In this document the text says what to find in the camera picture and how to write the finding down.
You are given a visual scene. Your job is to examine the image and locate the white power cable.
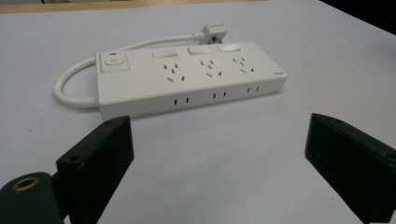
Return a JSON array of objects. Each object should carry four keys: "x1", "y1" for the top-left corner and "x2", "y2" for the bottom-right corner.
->
[{"x1": 53, "y1": 34, "x2": 204, "y2": 110}]

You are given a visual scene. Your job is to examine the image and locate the white power plug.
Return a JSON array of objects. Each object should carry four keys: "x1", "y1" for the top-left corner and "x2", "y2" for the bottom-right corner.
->
[{"x1": 193, "y1": 22, "x2": 228, "y2": 46}]

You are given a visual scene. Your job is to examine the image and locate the white power strip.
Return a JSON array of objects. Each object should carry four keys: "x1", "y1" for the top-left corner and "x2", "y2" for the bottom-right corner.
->
[{"x1": 94, "y1": 41, "x2": 288, "y2": 121}]

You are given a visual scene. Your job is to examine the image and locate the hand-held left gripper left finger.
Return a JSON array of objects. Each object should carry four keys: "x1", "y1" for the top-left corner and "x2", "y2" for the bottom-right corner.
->
[{"x1": 55, "y1": 115, "x2": 135, "y2": 224}]

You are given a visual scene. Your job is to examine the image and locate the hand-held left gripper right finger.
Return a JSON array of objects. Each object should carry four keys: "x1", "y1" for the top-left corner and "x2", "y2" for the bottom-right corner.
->
[{"x1": 304, "y1": 112, "x2": 396, "y2": 224}]

